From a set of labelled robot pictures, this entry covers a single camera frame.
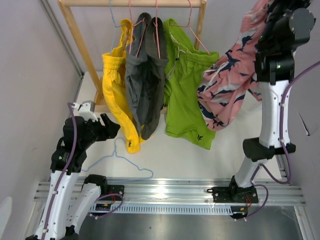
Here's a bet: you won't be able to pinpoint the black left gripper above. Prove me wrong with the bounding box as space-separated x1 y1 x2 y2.
80 113 120 149

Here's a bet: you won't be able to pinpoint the light blue wire hanger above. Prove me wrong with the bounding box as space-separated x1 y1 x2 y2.
108 0 133 56
80 137 154 180

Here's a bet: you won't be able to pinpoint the pink shark print shorts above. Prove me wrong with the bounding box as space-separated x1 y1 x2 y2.
196 0 272 132

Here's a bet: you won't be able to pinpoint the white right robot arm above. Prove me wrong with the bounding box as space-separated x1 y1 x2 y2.
207 0 316 204

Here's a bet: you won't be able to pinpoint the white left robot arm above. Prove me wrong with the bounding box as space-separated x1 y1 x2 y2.
27 113 120 240

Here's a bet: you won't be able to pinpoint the yellow shorts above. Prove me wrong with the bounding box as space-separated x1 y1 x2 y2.
101 19 142 154

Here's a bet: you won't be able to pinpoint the grey shorts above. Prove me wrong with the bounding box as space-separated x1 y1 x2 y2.
124 16 169 140

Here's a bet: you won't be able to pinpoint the lime green shorts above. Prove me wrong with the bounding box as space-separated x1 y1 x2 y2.
163 18 220 150

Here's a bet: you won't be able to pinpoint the wooden clothes rack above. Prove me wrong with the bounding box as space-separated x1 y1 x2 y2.
57 0 200 113

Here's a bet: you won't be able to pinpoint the white plastic basket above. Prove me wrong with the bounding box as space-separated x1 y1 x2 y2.
240 98 262 115

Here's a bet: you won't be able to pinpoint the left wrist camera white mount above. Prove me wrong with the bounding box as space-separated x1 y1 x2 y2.
68 100 99 122

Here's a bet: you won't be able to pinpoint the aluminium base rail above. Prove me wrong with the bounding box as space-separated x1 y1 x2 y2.
32 176 307 207

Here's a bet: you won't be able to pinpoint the slotted cable duct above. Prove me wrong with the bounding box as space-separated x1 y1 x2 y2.
61 203 232 215

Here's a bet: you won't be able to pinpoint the pink wire hanger right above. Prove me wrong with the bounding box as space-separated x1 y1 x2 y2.
170 0 210 55

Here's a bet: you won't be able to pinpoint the pink wire hanger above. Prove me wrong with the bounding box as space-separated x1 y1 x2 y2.
128 12 151 57
170 0 210 55
154 0 161 59

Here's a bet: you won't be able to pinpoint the pink wire hanger middle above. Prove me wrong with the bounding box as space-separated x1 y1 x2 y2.
154 0 161 59

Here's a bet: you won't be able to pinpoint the pink wire hanger left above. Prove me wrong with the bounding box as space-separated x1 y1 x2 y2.
128 12 151 57

